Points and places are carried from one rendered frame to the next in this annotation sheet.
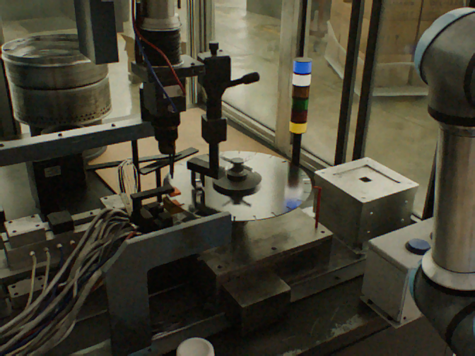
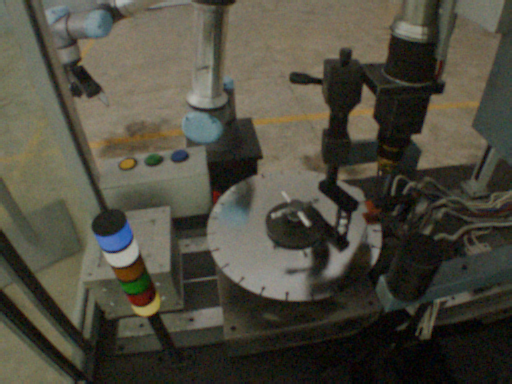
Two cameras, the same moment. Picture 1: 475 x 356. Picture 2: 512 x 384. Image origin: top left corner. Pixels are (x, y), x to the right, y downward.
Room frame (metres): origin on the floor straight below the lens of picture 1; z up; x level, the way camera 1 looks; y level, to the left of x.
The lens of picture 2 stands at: (1.54, 0.12, 1.47)
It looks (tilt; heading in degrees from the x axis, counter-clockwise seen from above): 42 degrees down; 204
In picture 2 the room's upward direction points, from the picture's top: 3 degrees counter-clockwise
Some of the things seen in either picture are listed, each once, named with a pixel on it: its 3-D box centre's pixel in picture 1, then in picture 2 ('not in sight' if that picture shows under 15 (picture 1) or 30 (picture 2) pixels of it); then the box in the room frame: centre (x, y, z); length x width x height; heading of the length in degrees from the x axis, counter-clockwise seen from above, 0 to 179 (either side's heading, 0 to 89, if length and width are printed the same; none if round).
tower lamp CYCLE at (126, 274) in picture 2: (300, 90); (126, 261); (1.34, -0.16, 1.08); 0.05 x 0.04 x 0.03; 31
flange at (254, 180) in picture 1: (237, 176); (294, 220); (1.08, 0.00, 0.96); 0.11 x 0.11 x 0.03
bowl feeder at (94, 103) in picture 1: (63, 102); not in sight; (1.65, 0.55, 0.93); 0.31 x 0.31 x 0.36
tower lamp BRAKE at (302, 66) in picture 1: (302, 65); (112, 230); (1.34, -0.16, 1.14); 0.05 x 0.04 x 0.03; 31
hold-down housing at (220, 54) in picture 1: (213, 94); (339, 109); (1.02, 0.05, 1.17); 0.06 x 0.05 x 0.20; 112
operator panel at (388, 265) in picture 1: (430, 264); (159, 185); (0.96, -0.42, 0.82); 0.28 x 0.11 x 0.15; 121
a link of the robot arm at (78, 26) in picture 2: not in sight; (92, 23); (0.79, -0.68, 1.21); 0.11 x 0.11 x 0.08; 13
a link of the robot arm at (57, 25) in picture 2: not in sight; (60, 27); (0.83, -0.77, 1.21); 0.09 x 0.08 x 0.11; 103
